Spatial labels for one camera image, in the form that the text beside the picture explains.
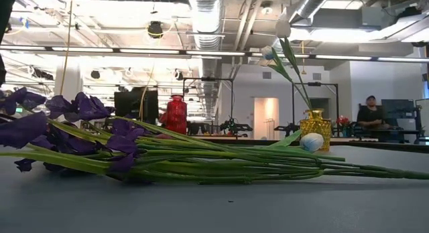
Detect dark background screen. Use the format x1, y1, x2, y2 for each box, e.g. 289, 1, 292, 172
381, 98, 416, 120

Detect yellow glass vase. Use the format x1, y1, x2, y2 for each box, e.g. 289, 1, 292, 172
299, 108, 332, 152

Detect large silver ceiling duct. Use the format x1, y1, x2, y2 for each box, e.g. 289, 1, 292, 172
186, 0, 226, 122

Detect black aluminium table frame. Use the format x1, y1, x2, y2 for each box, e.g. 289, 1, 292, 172
187, 135, 429, 154

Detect background red flowers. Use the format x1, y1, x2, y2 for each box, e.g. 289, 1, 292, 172
336, 114, 351, 129

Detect white artificial tulip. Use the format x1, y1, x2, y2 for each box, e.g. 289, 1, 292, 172
274, 18, 313, 110
259, 44, 312, 110
267, 129, 325, 153

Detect black monitor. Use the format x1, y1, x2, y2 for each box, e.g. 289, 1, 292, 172
113, 86, 160, 122

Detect red glass vase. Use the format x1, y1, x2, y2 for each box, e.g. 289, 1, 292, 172
166, 94, 188, 135

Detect slim silver ceiling duct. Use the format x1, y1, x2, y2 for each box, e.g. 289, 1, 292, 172
271, 0, 336, 55

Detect black ceiling dome device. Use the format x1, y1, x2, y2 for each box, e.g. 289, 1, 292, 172
147, 21, 164, 39

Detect white pillar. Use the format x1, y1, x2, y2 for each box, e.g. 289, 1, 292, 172
53, 64, 84, 103

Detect ceiling light strip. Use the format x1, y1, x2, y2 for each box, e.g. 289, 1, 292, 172
0, 44, 429, 64

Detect hanging yellow cord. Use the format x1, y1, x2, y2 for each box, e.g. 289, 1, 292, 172
59, 0, 74, 96

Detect person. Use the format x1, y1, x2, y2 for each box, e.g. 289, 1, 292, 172
356, 94, 391, 130

